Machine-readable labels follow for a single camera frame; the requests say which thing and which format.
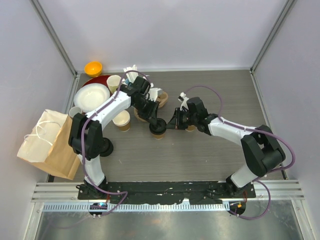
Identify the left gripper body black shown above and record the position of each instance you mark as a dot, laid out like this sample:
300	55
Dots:
146	107

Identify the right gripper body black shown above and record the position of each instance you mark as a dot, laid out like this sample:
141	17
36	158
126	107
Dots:
184	118

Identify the black cup lid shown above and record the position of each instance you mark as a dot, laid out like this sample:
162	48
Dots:
158	128

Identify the lidded brown paper cup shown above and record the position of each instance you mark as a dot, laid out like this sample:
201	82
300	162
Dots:
158	132

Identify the brown paper cups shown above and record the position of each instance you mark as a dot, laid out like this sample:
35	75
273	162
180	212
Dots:
122	121

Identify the black lid stack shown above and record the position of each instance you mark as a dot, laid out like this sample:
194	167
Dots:
108	147

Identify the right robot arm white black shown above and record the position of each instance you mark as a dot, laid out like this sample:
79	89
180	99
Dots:
262	151

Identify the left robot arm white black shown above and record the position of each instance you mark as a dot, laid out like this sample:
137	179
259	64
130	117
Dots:
86	134

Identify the cardboard cup carrier front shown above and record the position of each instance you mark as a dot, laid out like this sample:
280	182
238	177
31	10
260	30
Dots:
138	115

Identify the cardboard cup carrier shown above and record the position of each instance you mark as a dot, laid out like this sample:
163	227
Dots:
138	115
162	99

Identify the cardboard cup carrier back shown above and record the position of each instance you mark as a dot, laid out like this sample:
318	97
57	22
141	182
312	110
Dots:
162	99

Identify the white wrapped straws bundle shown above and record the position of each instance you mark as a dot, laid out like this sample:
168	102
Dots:
131	73

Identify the pale yellow mug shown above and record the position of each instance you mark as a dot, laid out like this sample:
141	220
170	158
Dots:
113	82

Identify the red round tray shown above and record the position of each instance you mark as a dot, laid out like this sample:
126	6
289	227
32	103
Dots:
102	79

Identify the white plate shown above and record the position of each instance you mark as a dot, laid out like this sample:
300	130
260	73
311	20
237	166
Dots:
91	96

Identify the orange bowl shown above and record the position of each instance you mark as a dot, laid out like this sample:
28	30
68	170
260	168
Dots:
93	69

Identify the small white pink cup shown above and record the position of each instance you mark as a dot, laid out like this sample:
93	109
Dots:
74	110

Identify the brown paper bag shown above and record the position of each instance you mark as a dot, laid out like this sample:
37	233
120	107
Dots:
47	148

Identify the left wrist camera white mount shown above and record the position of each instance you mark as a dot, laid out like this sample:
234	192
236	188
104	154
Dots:
153	93

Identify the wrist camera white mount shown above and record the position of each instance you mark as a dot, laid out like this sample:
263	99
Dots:
183	97
153	93

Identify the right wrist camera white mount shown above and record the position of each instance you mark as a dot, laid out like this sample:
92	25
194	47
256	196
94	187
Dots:
183	97

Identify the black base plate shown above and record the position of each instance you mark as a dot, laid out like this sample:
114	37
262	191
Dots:
166	192

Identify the aluminium rail frame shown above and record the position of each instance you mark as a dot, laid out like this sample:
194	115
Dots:
67	192

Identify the white slotted cable duct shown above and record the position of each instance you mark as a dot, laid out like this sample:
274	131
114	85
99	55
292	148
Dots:
92	207

